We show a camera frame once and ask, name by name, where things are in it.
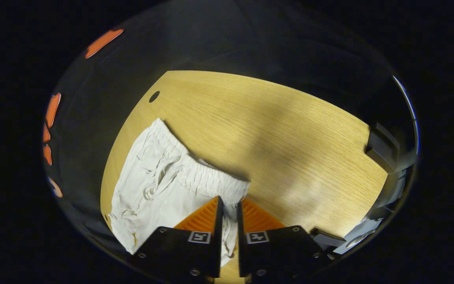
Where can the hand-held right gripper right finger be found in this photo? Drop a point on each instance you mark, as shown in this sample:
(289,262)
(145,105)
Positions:
(241,252)

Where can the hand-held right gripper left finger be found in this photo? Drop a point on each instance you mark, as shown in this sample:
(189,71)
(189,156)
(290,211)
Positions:
(220,236)

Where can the white jeans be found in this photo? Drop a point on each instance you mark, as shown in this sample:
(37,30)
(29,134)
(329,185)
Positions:
(160,189)

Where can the grey metal equipment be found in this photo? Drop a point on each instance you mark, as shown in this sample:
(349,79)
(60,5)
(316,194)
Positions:
(382,150)

